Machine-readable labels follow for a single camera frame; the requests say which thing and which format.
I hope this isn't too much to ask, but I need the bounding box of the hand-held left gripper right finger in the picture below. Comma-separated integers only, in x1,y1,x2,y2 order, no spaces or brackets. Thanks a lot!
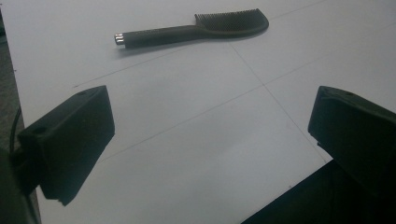
307,85,396,201

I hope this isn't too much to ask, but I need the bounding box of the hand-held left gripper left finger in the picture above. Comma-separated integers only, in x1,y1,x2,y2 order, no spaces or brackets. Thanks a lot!
17,85,116,207

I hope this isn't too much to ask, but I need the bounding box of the black comb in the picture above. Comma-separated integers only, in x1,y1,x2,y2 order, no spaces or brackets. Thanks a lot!
113,7,270,49

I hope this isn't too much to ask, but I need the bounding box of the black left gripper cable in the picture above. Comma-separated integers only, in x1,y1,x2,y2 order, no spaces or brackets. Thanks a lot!
8,105,23,157

